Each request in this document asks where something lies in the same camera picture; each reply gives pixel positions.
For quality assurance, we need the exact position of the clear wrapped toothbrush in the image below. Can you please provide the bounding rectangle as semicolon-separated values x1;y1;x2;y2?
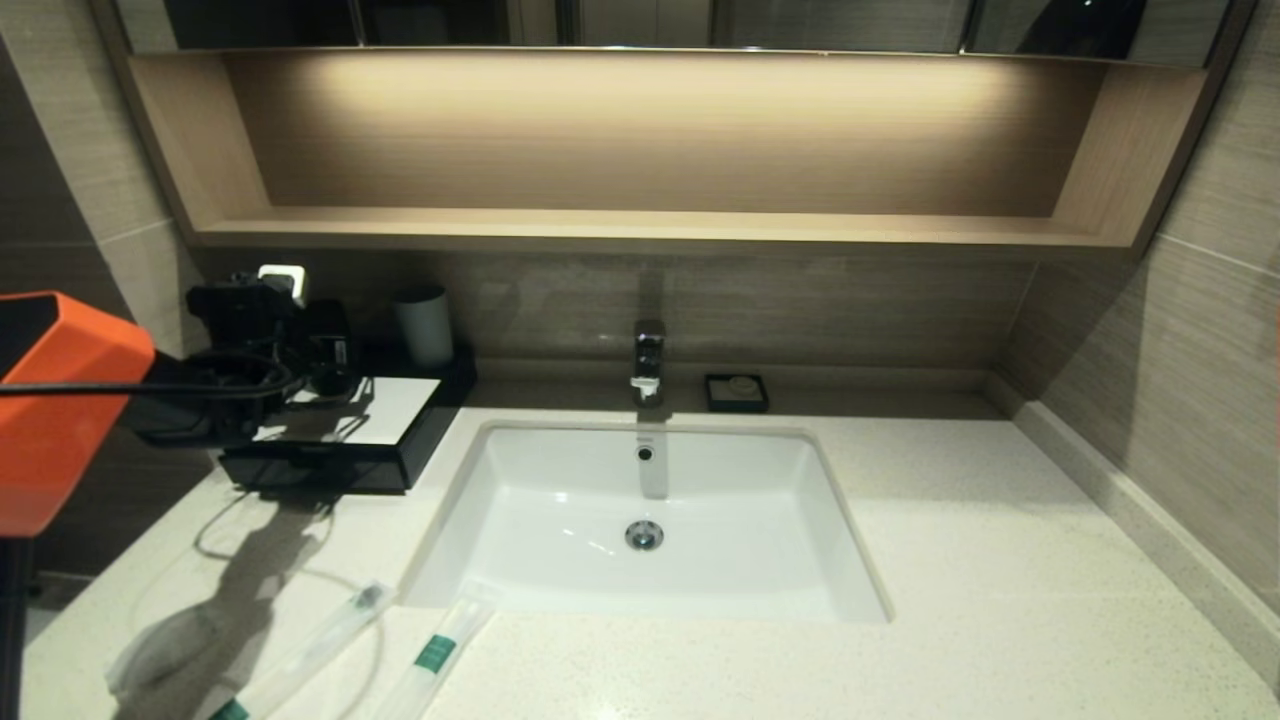
208;578;399;720

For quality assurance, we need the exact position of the clear plastic sachet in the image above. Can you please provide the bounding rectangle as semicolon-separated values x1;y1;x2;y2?
105;600;236;706

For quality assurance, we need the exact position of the white cup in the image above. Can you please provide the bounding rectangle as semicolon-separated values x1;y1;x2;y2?
393;287;456;371

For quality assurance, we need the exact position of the mirrored wall cabinet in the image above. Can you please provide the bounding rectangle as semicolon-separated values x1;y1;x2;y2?
98;0;1256;67

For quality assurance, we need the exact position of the black box with white lid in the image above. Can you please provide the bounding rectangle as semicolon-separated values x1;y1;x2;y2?
218;345;479;496

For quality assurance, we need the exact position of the wooden wall niche shelf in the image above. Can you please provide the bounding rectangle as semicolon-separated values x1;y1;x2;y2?
128;50;1209;261

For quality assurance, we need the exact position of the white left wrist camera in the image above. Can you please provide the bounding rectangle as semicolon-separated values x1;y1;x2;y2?
258;264;306;306

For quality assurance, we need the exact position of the black soap dish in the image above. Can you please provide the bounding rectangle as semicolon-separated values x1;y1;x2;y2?
704;374;770;415

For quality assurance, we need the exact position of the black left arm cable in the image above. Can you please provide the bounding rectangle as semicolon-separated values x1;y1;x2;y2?
0;350;306;403

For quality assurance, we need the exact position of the glossy black drawer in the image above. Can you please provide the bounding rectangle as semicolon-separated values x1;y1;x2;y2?
220;445;411;496

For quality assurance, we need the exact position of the chrome faucet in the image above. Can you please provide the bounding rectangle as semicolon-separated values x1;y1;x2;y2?
630;320;669;409

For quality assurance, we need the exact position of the black cup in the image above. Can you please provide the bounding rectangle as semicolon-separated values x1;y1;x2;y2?
302;298;354;398

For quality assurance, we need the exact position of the white sink basin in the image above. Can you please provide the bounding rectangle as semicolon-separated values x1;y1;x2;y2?
400;420;891;623

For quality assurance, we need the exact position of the white packet with green band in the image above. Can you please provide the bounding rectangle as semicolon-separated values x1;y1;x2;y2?
375;597;496;720

